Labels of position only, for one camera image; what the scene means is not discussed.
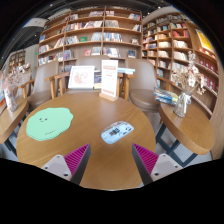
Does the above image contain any white red sign wooden base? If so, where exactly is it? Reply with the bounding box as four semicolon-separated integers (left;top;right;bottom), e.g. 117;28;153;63
98;59;120;102

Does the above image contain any round wooden side table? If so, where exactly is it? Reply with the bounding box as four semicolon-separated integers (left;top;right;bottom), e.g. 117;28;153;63
0;96;30;156
154;101;216;168

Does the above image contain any dark blue book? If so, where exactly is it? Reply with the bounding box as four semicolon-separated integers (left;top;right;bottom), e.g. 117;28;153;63
93;70;103;90

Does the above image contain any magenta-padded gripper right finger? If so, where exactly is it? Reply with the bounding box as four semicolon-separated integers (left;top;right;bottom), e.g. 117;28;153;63
131;143;184;186

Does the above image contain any wide wooden bookshelf unit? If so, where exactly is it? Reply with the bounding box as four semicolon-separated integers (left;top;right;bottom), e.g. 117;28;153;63
36;5;144;75

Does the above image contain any light blue book stack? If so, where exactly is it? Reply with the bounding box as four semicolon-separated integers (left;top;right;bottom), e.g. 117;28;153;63
116;67;136;76

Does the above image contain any green blob-shaped mouse pad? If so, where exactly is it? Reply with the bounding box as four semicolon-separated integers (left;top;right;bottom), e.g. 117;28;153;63
25;107;75;142

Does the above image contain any white framed floral picture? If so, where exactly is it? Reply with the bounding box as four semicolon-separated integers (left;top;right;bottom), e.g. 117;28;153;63
67;65;96;90

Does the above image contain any glass vase with dried flowers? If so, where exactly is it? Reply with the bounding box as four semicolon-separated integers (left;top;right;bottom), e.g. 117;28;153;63
171;50;208;119
1;64;33;113

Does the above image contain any curved wooden bookshelf unit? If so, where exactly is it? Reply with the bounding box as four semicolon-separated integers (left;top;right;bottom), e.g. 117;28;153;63
141;13;221;118

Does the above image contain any small distant wooden bookshelf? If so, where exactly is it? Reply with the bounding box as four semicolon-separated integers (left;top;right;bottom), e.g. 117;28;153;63
8;49;27;73

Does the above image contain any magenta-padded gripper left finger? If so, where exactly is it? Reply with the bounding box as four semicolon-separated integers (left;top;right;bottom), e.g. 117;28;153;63
41;143;92;186

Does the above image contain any transparent blue computer mouse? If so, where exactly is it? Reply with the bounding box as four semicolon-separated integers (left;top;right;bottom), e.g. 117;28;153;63
100;120;135;145

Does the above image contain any stack of colourful books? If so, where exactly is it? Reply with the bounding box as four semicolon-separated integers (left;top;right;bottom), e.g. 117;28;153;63
153;87;180;107

